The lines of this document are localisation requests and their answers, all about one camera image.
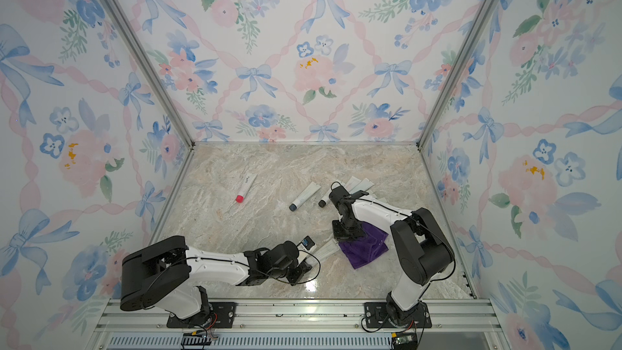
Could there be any aluminium corner post right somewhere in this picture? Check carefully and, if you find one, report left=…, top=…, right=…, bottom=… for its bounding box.
left=417, top=0, right=499, bottom=152

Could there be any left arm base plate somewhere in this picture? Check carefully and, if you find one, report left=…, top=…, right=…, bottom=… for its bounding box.
left=166, top=301, right=237, bottom=329

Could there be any aluminium corner post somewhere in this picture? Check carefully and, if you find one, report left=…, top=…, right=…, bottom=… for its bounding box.
left=417, top=0, right=499, bottom=152
left=101, top=0, right=194, bottom=149

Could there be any white tube dark cap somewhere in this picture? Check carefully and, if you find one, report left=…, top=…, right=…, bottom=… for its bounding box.
left=311, top=240, right=340, bottom=263

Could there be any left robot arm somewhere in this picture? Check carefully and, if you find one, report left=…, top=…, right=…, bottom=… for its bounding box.
left=120, top=236, right=315, bottom=321

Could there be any white tube pink cap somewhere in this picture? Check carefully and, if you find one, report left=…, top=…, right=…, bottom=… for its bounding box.
left=345, top=177, right=361, bottom=192
left=236, top=173, right=257, bottom=204

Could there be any purple cloth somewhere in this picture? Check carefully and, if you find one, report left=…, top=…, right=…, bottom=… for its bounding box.
left=339, top=222, right=389, bottom=270

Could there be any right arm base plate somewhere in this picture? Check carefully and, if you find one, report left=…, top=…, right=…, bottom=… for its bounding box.
left=363, top=301, right=432, bottom=330

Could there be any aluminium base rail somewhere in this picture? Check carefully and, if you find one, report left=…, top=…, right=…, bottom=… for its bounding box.
left=86, top=299, right=510, bottom=349

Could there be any aluminium corner post left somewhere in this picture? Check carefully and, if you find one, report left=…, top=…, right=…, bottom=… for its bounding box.
left=101, top=0, right=194, bottom=149

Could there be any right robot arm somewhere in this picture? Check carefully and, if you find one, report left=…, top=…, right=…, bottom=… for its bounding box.
left=329, top=182, right=455, bottom=324

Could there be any white toothpaste tube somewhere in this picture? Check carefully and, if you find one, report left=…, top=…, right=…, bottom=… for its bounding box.
left=353, top=178, right=374, bottom=192

